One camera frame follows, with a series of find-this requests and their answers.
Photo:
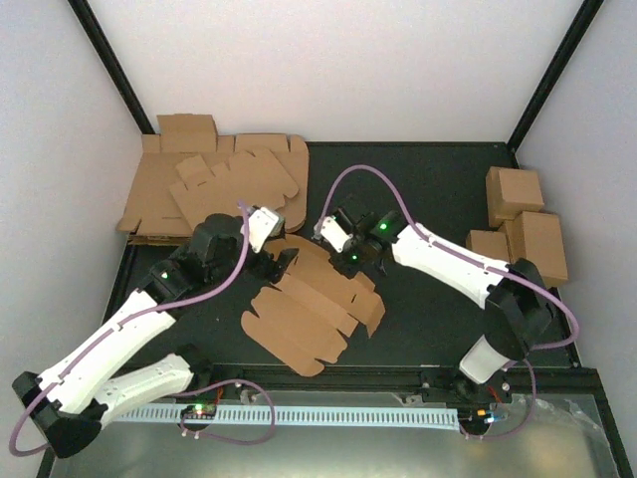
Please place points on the right controller board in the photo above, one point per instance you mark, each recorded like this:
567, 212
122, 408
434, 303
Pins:
482, 415

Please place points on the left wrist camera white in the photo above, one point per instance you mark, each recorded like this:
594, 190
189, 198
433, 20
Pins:
263, 225

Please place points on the white slotted cable duct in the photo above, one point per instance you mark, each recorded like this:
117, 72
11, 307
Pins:
303, 416

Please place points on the black frame post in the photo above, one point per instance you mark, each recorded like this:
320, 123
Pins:
101, 45
568, 45

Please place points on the controller board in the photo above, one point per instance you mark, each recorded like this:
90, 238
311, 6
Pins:
198, 411
482, 415

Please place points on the folded cardboard box small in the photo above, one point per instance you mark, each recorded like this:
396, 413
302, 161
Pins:
492, 244

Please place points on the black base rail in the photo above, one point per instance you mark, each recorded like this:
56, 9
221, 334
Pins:
432, 383

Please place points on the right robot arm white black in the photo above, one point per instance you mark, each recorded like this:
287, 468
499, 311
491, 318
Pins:
513, 298

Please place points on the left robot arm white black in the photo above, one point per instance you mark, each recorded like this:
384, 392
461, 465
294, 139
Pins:
72, 401

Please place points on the left controller board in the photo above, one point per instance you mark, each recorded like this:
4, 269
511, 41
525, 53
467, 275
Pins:
198, 411

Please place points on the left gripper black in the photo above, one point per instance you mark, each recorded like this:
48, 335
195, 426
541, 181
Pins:
263, 270

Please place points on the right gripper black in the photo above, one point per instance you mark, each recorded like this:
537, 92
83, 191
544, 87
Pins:
348, 270

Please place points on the left black frame post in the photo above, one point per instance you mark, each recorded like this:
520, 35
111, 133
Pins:
101, 45

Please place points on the stack of flat cardboard blanks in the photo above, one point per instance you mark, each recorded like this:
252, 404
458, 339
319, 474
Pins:
151, 216

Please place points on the right black frame post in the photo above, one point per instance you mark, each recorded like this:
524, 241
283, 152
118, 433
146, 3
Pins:
568, 45

